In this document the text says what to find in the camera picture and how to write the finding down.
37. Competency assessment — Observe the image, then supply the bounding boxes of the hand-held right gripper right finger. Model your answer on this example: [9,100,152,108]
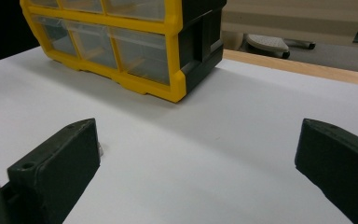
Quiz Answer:
[294,118,358,224]

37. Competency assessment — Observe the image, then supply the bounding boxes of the yellow and black organizer cabinet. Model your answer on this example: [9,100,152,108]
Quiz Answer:
[19,0,227,104]

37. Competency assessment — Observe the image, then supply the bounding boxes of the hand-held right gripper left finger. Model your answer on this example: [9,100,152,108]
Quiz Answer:
[7,118,102,224]

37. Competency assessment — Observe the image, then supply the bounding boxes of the dark metal tube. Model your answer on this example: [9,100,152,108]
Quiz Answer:
[283,37,317,50]

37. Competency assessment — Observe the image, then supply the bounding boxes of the rows of clear drawers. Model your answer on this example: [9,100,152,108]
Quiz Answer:
[27,0,172,87]

